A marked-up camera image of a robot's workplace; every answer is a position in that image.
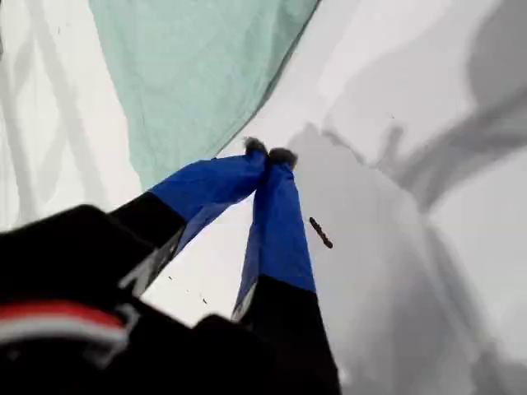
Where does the pale green T-shirt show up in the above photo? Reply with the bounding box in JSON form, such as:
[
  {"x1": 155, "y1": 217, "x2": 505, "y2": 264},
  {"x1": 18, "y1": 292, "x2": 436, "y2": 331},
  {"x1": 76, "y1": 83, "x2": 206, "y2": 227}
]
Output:
[{"x1": 88, "y1": 0, "x2": 323, "y2": 193}]

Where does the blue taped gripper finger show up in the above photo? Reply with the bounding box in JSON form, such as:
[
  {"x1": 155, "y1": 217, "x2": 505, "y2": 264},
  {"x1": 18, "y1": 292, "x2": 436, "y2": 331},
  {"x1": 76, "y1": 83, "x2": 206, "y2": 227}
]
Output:
[
  {"x1": 230, "y1": 146, "x2": 343, "y2": 395},
  {"x1": 109, "y1": 137, "x2": 269, "y2": 296}
]

